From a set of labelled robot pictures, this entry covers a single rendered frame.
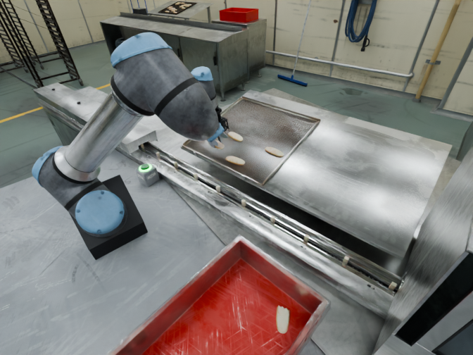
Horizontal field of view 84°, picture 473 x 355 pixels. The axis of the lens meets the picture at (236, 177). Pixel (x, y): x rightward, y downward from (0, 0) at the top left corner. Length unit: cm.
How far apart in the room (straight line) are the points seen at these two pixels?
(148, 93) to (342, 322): 77
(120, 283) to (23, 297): 30
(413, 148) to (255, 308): 91
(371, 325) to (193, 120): 72
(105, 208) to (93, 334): 36
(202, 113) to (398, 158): 91
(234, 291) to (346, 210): 49
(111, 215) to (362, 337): 76
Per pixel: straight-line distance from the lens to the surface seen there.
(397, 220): 106
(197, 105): 56
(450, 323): 60
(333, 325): 88
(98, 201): 80
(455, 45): 437
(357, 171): 117
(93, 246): 103
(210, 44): 383
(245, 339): 83
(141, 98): 59
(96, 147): 72
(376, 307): 90
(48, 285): 111
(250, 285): 89
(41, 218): 136
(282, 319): 84
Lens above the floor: 162
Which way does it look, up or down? 40 degrees down
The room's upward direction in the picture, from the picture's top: 3 degrees counter-clockwise
